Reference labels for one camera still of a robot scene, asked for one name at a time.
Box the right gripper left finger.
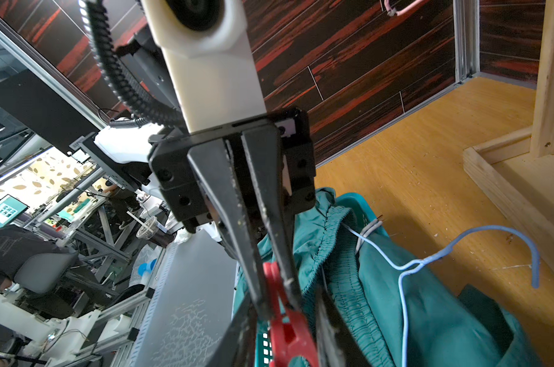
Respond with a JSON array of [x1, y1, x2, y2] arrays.
[[206, 295, 258, 367]]

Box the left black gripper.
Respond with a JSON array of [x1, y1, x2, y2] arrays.
[[148, 107, 316, 321]]

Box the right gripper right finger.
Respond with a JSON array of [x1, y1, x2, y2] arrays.
[[315, 286, 370, 367]]

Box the red clothespin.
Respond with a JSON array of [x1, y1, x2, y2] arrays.
[[263, 262, 319, 367]]

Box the green shorts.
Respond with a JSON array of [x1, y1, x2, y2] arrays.
[[257, 187, 541, 366]]

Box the blue wire hanger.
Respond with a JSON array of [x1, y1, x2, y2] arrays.
[[355, 232, 542, 366]]

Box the pink wire hanger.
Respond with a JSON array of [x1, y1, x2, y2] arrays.
[[382, 0, 424, 17]]

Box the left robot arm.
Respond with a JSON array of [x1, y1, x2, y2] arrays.
[[80, 1, 316, 321]]

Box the turquoise plastic basket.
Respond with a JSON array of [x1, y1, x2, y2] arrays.
[[294, 187, 392, 366]]

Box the wooden clothes rack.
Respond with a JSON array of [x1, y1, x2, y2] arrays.
[[463, 1, 554, 272]]

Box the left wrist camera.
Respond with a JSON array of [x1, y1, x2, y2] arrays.
[[142, 1, 267, 133]]

